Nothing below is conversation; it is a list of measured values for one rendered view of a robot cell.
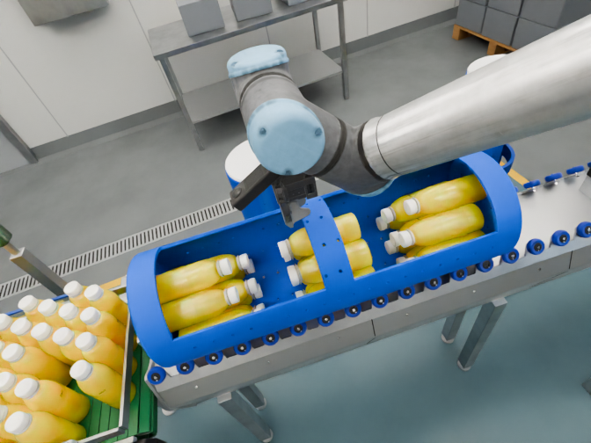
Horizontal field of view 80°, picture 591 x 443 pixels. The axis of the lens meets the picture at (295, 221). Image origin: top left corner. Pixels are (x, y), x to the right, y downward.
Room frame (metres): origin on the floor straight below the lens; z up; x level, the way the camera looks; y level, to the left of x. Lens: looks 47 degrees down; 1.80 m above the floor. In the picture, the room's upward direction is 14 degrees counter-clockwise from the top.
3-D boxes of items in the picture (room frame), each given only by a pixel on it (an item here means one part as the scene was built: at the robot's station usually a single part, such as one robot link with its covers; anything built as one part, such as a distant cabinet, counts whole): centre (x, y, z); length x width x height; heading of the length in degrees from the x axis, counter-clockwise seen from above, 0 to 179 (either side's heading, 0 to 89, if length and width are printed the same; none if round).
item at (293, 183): (0.53, -0.01, 1.38); 0.09 x 0.08 x 0.12; 95
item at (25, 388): (0.38, 0.67, 1.09); 0.04 x 0.04 x 0.02
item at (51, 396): (0.38, 0.67, 0.99); 0.07 x 0.07 x 0.19
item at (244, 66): (0.53, 0.00, 1.55); 0.10 x 0.09 x 0.12; 4
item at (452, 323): (0.65, -0.60, 0.31); 0.06 x 0.06 x 0.63; 5
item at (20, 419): (0.31, 0.67, 1.09); 0.04 x 0.04 x 0.02
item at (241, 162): (1.08, 0.07, 1.03); 0.28 x 0.28 x 0.01
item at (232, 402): (0.43, 0.37, 0.31); 0.06 x 0.06 x 0.63; 5
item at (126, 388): (0.49, 0.52, 0.96); 0.40 x 0.01 x 0.03; 5
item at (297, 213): (0.52, -0.01, 1.27); 0.06 x 0.03 x 0.09; 95
